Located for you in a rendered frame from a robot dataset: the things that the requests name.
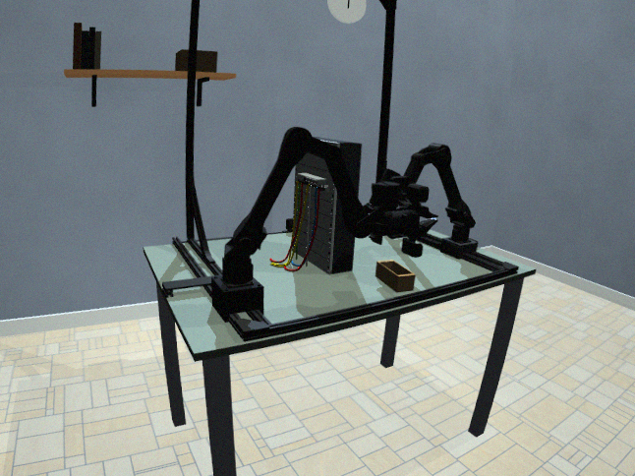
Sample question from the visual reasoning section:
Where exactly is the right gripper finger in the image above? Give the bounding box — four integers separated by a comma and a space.
419, 219, 437, 237
421, 206, 438, 218

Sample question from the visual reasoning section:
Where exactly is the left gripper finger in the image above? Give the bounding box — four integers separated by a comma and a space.
398, 194, 411, 207

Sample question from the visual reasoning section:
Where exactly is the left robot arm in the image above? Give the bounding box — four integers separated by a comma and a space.
380, 143, 476, 244

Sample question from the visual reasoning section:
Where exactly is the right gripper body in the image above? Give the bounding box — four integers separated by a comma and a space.
394, 184, 429, 258

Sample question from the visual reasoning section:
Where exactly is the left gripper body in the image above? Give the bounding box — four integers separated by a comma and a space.
387, 176, 410, 239

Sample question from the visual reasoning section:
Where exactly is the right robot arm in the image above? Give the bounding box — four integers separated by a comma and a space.
220, 127, 408, 288

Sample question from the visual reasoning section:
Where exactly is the open tan cardboard box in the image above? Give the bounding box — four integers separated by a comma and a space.
375, 260, 416, 293

